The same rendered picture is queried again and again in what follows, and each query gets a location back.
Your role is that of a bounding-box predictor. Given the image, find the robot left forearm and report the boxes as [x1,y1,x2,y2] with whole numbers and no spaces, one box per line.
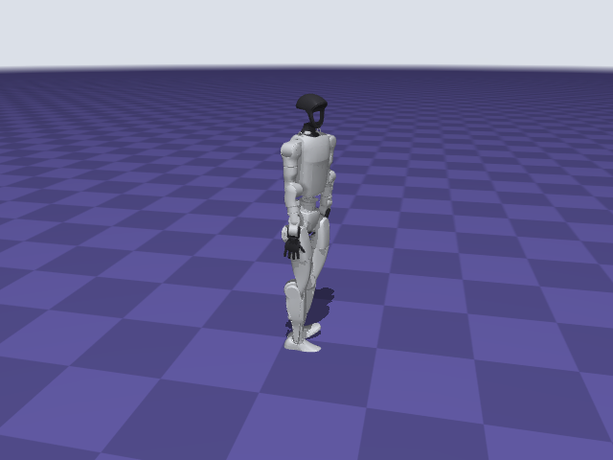
[319,181,334,215]

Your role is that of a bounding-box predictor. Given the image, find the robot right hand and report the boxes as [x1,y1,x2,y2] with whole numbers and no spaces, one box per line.
[284,226,306,260]

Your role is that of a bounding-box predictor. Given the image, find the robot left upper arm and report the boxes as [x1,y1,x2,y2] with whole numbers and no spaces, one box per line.
[326,134,336,185]

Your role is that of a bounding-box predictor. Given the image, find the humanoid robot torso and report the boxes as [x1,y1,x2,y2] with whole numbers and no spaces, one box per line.
[290,128,330,232]

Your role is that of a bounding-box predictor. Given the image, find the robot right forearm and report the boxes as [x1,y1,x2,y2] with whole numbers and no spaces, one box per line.
[284,185,301,236]

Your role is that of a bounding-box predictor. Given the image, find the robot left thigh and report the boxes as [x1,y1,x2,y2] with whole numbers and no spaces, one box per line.
[306,214,329,289]

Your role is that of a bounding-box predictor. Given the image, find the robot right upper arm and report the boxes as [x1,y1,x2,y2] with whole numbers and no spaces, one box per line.
[281,140,303,197]

